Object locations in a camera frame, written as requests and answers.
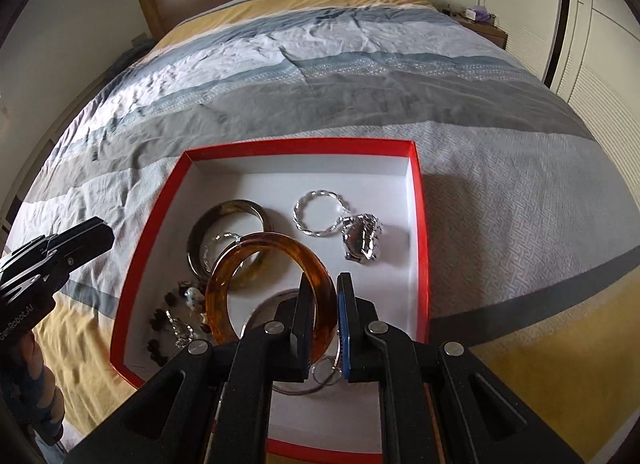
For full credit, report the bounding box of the amber bangle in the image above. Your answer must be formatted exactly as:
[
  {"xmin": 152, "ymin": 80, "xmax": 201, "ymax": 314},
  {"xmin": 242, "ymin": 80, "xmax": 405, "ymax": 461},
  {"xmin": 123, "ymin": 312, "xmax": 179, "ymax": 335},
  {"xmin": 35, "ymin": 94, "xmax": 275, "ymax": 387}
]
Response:
[{"xmin": 205, "ymin": 231, "xmax": 338, "ymax": 365}]

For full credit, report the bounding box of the dark cloth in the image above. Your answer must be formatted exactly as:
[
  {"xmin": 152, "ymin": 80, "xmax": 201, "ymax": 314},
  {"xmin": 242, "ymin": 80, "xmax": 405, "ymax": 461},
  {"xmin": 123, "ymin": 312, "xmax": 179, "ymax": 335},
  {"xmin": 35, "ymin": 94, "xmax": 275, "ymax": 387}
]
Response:
[{"xmin": 115, "ymin": 42, "xmax": 156, "ymax": 70}]

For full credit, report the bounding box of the silver wristwatch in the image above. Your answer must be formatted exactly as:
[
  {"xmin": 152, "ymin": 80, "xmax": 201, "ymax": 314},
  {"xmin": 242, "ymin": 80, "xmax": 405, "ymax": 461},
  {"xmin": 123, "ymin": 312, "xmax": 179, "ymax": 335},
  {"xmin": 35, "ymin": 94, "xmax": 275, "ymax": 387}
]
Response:
[{"xmin": 340, "ymin": 213, "xmax": 385, "ymax": 262}]

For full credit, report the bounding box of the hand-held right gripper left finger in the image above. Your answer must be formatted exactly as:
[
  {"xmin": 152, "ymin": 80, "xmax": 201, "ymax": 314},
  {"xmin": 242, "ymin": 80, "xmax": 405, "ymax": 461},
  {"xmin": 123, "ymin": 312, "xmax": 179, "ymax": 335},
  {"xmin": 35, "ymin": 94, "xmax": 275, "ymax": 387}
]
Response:
[{"xmin": 70, "ymin": 271, "xmax": 316, "ymax": 464}]

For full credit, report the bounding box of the small silver double ring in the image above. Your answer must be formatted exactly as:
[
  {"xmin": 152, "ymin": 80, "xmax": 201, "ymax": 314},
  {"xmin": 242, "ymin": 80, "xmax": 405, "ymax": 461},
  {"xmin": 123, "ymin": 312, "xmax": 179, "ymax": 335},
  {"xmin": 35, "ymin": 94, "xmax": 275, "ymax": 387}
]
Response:
[{"xmin": 311, "ymin": 355, "xmax": 346, "ymax": 387}]

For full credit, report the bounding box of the twisted silver hoop earring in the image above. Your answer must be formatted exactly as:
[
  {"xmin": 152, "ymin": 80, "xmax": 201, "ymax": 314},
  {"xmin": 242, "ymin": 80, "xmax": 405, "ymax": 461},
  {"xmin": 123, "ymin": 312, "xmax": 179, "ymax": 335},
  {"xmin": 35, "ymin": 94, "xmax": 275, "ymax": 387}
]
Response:
[
  {"xmin": 200, "ymin": 229, "xmax": 246, "ymax": 272},
  {"xmin": 292, "ymin": 189, "xmax": 353, "ymax": 239}
]

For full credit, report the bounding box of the bed with striped cover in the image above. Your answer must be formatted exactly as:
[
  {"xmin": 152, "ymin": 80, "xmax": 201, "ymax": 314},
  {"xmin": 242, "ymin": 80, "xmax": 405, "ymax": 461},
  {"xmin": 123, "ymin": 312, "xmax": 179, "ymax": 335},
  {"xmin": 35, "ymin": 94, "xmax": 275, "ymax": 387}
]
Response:
[{"xmin": 0, "ymin": 0, "xmax": 640, "ymax": 464}]

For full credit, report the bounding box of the dark brown bangle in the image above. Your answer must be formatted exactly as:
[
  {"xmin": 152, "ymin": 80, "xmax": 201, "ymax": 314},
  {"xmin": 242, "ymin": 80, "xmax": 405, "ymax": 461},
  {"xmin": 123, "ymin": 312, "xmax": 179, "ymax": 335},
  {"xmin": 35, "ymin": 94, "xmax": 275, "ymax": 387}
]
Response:
[{"xmin": 186, "ymin": 199, "xmax": 271, "ymax": 290}]

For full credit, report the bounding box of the red jewelry box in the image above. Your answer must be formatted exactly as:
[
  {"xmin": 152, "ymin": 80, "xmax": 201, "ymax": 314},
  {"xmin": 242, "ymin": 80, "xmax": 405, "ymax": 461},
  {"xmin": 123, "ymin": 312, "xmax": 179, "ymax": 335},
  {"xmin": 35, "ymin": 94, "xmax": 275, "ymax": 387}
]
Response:
[{"xmin": 109, "ymin": 139, "xmax": 432, "ymax": 464}]

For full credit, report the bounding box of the dark bead bracelet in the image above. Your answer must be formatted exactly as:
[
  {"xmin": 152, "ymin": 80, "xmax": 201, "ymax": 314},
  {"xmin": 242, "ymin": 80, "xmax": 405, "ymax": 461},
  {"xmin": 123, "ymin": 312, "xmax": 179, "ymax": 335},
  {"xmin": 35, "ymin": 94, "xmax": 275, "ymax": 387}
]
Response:
[{"xmin": 146, "ymin": 280, "xmax": 211, "ymax": 362}]

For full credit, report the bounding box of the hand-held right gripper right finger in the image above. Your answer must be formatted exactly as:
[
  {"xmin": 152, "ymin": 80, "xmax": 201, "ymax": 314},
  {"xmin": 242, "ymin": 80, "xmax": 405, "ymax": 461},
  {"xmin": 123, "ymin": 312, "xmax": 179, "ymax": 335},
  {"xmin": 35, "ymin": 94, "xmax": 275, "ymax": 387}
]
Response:
[{"xmin": 336, "ymin": 271, "xmax": 586, "ymax": 464}]

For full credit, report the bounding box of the white wardrobe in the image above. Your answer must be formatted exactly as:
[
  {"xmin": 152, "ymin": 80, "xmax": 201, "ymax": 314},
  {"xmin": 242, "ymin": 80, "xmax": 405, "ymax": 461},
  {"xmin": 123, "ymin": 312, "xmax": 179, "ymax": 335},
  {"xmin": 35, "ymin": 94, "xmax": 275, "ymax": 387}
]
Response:
[{"xmin": 475, "ymin": 0, "xmax": 640, "ymax": 180}]

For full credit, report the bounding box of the person's left hand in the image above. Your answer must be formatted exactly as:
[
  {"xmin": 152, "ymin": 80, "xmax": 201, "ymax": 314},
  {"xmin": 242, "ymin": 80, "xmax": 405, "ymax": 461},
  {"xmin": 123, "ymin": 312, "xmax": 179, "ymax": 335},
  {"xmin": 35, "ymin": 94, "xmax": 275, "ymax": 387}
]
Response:
[{"xmin": 0, "ymin": 331, "xmax": 63, "ymax": 445}]

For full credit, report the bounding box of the silver chain necklace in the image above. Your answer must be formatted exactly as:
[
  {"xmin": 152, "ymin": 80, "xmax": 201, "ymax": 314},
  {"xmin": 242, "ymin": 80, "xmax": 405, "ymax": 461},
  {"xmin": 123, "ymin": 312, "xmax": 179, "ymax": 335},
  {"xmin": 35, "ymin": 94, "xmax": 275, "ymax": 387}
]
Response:
[{"xmin": 165, "ymin": 309, "xmax": 201, "ymax": 350}]

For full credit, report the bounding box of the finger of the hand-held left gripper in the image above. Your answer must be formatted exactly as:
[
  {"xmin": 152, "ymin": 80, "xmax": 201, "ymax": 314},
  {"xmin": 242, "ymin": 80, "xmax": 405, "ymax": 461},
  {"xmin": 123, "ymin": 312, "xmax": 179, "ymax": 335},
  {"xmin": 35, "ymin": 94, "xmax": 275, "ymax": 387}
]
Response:
[{"xmin": 50, "ymin": 217, "xmax": 115, "ymax": 270}]

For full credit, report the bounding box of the thin metal bangle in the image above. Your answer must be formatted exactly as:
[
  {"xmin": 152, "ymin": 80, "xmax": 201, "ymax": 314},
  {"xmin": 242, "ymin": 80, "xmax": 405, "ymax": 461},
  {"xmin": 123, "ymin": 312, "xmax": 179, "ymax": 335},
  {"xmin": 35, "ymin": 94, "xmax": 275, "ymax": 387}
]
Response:
[{"xmin": 242, "ymin": 289, "xmax": 346, "ymax": 397}]

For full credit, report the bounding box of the wooden nightstand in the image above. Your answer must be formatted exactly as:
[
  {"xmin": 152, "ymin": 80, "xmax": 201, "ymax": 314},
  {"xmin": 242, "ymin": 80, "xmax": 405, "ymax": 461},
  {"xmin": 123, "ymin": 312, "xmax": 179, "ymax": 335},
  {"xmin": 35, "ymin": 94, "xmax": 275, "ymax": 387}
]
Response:
[{"xmin": 457, "ymin": 9, "xmax": 508, "ymax": 50}]

